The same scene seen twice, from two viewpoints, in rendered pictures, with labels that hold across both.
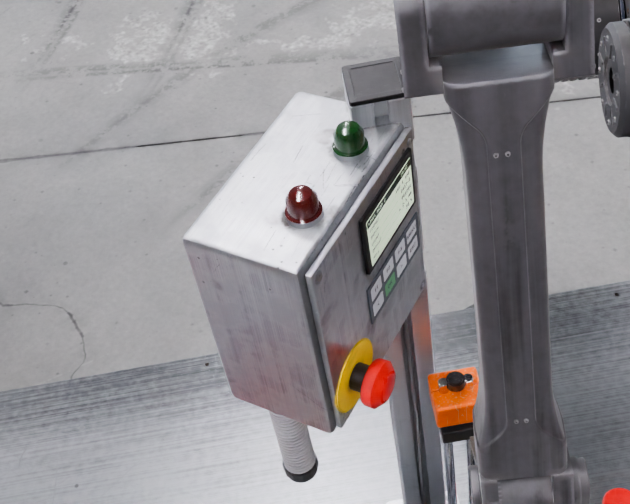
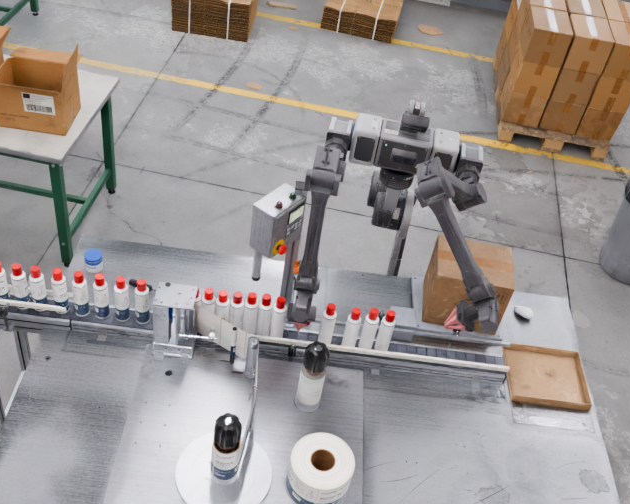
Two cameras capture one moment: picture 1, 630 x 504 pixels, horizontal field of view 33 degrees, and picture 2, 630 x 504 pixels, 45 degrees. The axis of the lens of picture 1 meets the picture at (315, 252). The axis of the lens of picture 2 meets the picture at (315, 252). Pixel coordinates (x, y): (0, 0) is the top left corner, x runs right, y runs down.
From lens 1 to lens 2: 180 cm
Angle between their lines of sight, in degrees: 5
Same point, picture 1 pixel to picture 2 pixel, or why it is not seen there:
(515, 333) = (312, 241)
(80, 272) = (169, 227)
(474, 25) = (318, 181)
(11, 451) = (162, 263)
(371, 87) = (300, 186)
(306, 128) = (284, 191)
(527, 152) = (322, 206)
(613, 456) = (342, 315)
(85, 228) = (175, 210)
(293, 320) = (270, 227)
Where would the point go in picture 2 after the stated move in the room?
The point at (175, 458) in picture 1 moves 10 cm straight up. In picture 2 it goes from (213, 279) to (214, 262)
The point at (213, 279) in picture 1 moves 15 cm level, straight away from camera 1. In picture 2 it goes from (256, 214) to (254, 186)
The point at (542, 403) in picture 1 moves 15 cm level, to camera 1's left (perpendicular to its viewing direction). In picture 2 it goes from (314, 259) to (268, 254)
